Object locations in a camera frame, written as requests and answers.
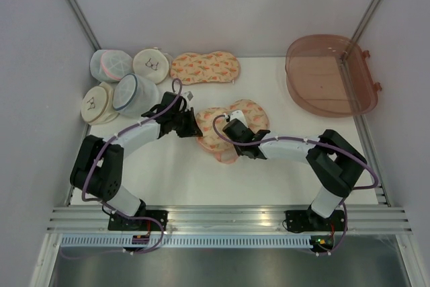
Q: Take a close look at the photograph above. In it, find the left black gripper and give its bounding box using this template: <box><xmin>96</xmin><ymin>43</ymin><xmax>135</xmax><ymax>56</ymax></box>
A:
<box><xmin>171</xmin><ymin>108</ymin><xmax>202</xmax><ymax>138</ymax></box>

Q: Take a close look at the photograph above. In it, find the floral mesh laundry bag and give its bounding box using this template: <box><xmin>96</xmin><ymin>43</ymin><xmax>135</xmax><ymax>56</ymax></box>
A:
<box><xmin>196</xmin><ymin>99</ymin><xmax>269</xmax><ymax>164</ymax></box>

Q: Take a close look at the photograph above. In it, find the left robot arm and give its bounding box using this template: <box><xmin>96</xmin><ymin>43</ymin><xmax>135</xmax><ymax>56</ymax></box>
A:
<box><xmin>70</xmin><ymin>92</ymin><xmax>202</xmax><ymax>232</ymax></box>

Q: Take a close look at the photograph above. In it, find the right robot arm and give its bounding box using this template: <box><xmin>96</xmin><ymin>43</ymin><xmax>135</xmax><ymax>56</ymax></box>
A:
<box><xmin>222</xmin><ymin>118</ymin><xmax>368</xmax><ymax>233</ymax></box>

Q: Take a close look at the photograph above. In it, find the white mesh bag blue trim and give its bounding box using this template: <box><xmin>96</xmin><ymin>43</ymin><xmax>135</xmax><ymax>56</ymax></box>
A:
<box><xmin>112</xmin><ymin>73</ymin><xmax>161</xmax><ymax>118</ymax></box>

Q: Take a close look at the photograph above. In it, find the beige round bag rear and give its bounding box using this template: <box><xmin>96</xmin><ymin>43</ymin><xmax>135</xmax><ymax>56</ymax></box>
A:
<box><xmin>132</xmin><ymin>48</ymin><xmax>173</xmax><ymax>85</ymax></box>

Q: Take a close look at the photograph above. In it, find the beige round bag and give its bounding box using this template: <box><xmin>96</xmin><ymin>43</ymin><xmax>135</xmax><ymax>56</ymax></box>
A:
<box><xmin>81</xmin><ymin>82</ymin><xmax>119</xmax><ymax>126</ymax></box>
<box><xmin>132</xmin><ymin>48</ymin><xmax>173</xmax><ymax>85</ymax></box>

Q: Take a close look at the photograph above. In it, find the beige round bag front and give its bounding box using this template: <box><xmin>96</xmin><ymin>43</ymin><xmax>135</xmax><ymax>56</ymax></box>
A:
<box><xmin>81</xmin><ymin>82</ymin><xmax>119</xmax><ymax>126</ymax></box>

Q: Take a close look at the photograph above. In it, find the white mesh bag pink trim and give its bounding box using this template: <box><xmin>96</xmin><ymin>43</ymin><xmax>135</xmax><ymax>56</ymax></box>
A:
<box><xmin>89</xmin><ymin>50</ymin><xmax>133</xmax><ymax>83</ymax></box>

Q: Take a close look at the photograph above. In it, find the pink transparent plastic basket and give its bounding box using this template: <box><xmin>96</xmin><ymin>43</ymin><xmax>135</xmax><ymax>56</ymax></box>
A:
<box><xmin>285</xmin><ymin>34</ymin><xmax>382</xmax><ymax>118</ymax></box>

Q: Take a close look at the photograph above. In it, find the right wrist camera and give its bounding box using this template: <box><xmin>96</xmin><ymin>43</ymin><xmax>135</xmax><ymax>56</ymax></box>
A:
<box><xmin>226</xmin><ymin>110</ymin><xmax>247</xmax><ymax>126</ymax></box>

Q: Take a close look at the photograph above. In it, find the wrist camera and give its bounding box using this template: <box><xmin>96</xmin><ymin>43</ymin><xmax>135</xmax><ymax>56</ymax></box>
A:
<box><xmin>182</xmin><ymin>91</ymin><xmax>194</xmax><ymax>101</ymax></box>
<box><xmin>226</xmin><ymin>110</ymin><xmax>247</xmax><ymax>126</ymax></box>

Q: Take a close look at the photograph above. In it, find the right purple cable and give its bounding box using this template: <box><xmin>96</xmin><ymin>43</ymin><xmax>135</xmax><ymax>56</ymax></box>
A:
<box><xmin>212</xmin><ymin>114</ymin><xmax>379</xmax><ymax>257</ymax></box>

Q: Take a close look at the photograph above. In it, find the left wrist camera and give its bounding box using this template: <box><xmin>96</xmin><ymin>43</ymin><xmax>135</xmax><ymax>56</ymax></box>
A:
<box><xmin>182</xmin><ymin>91</ymin><xmax>194</xmax><ymax>101</ymax></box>

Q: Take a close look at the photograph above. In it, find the white slotted cable duct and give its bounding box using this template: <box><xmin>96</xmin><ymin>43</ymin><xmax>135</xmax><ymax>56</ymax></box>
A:
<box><xmin>60</xmin><ymin>233</ymin><xmax>313</xmax><ymax>249</ymax></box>

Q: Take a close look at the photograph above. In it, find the left aluminium frame post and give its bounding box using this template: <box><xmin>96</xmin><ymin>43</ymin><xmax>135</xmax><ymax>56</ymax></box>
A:
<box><xmin>65</xmin><ymin>0</ymin><xmax>101</xmax><ymax>51</ymax></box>

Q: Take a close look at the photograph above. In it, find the aluminium frame post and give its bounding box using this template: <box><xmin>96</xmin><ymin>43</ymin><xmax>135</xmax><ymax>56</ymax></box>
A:
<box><xmin>65</xmin><ymin>0</ymin><xmax>101</xmax><ymax>51</ymax></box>
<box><xmin>351</xmin><ymin>0</ymin><xmax>404</xmax><ymax>44</ymax></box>

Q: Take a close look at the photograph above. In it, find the right aluminium frame post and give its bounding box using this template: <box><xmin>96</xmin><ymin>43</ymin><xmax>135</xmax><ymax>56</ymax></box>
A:
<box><xmin>351</xmin><ymin>0</ymin><xmax>404</xmax><ymax>44</ymax></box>

